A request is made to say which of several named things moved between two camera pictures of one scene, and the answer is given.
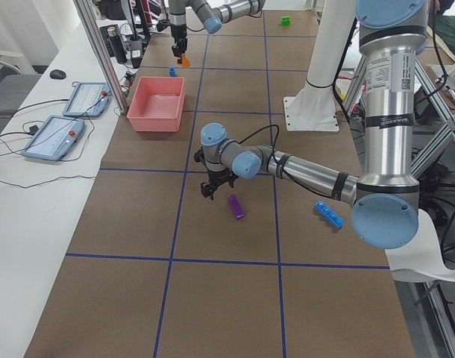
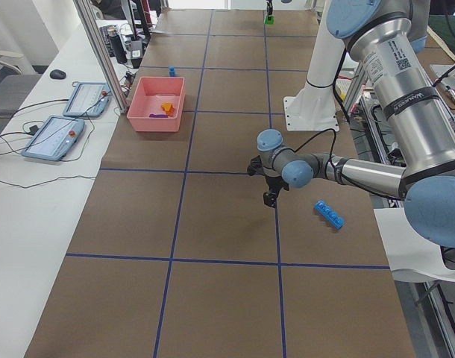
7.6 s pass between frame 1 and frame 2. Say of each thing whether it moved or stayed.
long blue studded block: stayed
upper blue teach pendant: stayed
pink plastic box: stayed
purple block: moved
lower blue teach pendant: stayed
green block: moved
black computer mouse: stayed
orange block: moved
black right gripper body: moved
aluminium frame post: stayed
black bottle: stayed
